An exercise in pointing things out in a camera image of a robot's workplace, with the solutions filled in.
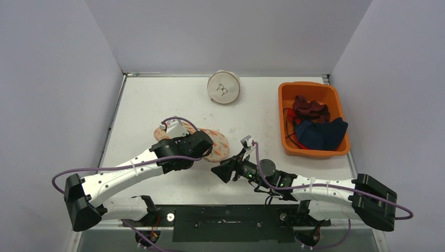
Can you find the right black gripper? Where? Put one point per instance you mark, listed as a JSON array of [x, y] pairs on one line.
[[235, 168]]

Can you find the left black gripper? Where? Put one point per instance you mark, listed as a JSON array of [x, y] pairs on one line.
[[180, 139]]

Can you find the floral mesh laundry bag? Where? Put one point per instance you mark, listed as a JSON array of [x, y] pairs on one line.
[[220, 148]]

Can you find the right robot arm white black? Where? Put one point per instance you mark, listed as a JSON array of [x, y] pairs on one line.
[[363, 198]]

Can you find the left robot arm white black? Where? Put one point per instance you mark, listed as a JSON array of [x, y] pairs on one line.
[[92, 199]]

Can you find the round white mesh laundry bag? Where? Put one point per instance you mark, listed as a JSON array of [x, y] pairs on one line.
[[223, 87]]

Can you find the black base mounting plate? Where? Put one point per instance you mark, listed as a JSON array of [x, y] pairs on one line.
[[230, 223]]

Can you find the maroon garment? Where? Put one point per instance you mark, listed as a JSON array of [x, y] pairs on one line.
[[311, 110]]

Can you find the navy blue garment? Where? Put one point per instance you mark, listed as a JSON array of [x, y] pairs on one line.
[[320, 136]]

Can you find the orange plastic bin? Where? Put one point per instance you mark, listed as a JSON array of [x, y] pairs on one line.
[[312, 91]]

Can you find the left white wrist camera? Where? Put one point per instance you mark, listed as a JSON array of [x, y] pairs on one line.
[[174, 128]]

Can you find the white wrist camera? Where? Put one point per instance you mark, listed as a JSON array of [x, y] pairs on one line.
[[248, 146], [174, 128]]

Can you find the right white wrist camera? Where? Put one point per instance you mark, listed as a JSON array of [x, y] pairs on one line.
[[248, 146]]

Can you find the red black strappy garment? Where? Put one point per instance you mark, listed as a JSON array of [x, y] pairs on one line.
[[291, 120]]

